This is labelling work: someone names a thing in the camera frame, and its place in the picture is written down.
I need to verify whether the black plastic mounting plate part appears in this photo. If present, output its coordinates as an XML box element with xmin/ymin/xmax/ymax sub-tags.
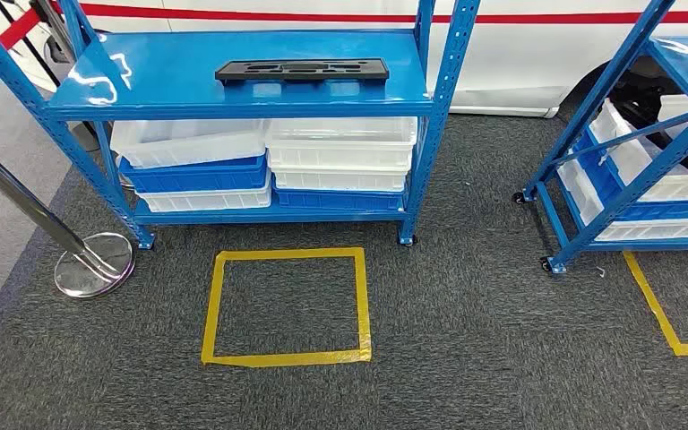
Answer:
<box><xmin>214</xmin><ymin>57</ymin><xmax>391</xmax><ymax>86</ymax></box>

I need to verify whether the blue metal shelf rack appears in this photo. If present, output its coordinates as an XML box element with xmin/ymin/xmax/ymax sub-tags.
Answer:
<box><xmin>0</xmin><ymin>0</ymin><xmax>482</xmax><ymax>251</ymax></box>
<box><xmin>512</xmin><ymin>0</ymin><xmax>688</xmax><ymax>275</ymax></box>

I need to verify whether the yellow floor tape square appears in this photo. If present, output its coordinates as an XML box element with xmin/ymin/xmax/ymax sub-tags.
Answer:
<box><xmin>623</xmin><ymin>251</ymin><xmax>688</xmax><ymax>357</ymax></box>
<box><xmin>201</xmin><ymin>247</ymin><xmax>373</xmax><ymax>368</ymax></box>

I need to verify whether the red barrier belt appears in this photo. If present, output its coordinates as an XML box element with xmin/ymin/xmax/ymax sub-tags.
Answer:
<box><xmin>80</xmin><ymin>3</ymin><xmax>688</xmax><ymax>25</ymax></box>

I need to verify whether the white car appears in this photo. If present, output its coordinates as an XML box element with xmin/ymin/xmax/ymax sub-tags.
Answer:
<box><xmin>0</xmin><ymin>0</ymin><xmax>688</xmax><ymax>118</ymax></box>

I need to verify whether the black rubber strip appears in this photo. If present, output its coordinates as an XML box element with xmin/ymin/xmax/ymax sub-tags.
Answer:
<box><xmin>614</xmin><ymin>89</ymin><xmax>688</xmax><ymax>175</ymax></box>

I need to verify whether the chrome stanchion post with base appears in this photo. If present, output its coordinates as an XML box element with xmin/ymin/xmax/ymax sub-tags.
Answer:
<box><xmin>0</xmin><ymin>130</ymin><xmax>137</xmax><ymax>299</ymax></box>

